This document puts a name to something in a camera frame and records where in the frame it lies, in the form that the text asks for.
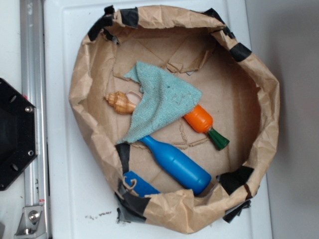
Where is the light blue terry cloth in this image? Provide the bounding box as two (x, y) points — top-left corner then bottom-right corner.
(118, 61), (202, 143)

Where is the orange toy carrot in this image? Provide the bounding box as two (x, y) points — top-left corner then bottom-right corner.
(183, 105), (230, 150)

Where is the tan toy seashell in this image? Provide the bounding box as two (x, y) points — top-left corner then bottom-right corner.
(105, 91), (142, 115)

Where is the blue plastic bottle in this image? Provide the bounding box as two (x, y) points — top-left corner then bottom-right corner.
(140, 135), (211, 195)

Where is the blue sponge block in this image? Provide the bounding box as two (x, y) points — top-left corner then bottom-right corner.
(124, 171), (160, 197)

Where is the brown paper bag basin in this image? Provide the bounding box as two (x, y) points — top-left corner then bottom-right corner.
(69, 5), (280, 234)

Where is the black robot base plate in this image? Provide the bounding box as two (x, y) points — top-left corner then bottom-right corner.
(0, 78), (37, 191)

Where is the metal corner bracket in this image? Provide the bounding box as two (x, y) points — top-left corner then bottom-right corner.
(14, 205), (46, 239)

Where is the aluminium extrusion rail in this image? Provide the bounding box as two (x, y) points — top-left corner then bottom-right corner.
(19, 0), (52, 239)

